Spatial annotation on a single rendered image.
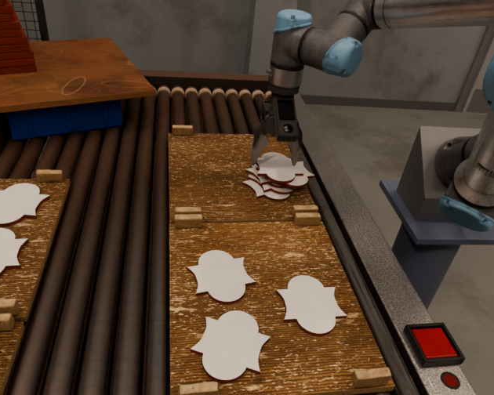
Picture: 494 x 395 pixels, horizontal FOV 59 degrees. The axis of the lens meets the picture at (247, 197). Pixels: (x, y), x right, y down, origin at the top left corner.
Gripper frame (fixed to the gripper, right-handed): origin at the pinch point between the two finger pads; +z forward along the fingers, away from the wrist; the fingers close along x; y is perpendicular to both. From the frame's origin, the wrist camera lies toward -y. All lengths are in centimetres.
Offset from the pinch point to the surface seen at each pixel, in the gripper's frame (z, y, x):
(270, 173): 0.6, -3.4, 1.3
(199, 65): 68, 268, 6
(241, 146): 5.5, 18.7, 5.6
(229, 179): 5.6, 1.3, 10.7
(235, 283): 5.0, -34.5, 13.0
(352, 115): 98, 243, -127
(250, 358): 5, -50, 12
